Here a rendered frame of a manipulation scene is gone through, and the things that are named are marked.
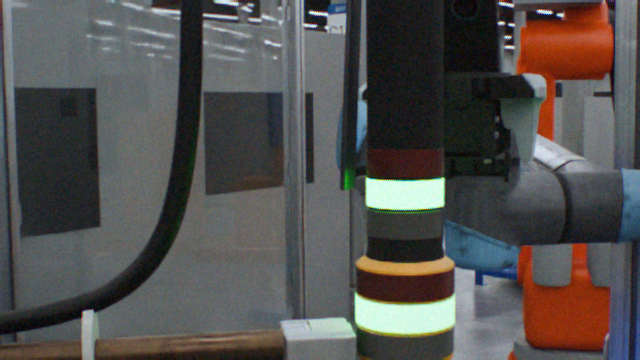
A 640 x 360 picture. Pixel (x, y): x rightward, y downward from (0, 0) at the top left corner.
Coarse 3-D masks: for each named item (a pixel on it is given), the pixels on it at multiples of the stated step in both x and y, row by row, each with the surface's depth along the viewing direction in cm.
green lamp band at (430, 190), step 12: (372, 180) 34; (432, 180) 34; (372, 192) 34; (384, 192) 34; (396, 192) 34; (408, 192) 33; (420, 192) 34; (432, 192) 34; (372, 204) 34; (384, 204) 34; (396, 204) 34; (408, 204) 34; (420, 204) 34; (432, 204) 34
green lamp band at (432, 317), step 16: (368, 304) 34; (384, 304) 34; (432, 304) 34; (448, 304) 34; (368, 320) 34; (384, 320) 34; (400, 320) 33; (416, 320) 33; (432, 320) 34; (448, 320) 34
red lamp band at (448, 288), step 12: (360, 276) 35; (372, 276) 34; (384, 276) 34; (396, 276) 33; (408, 276) 33; (420, 276) 33; (432, 276) 33; (444, 276) 34; (360, 288) 35; (372, 288) 34; (384, 288) 34; (396, 288) 33; (408, 288) 33; (420, 288) 33; (432, 288) 34; (444, 288) 34; (384, 300) 34; (396, 300) 33; (408, 300) 33; (420, 300) 33; (432, 300) 34
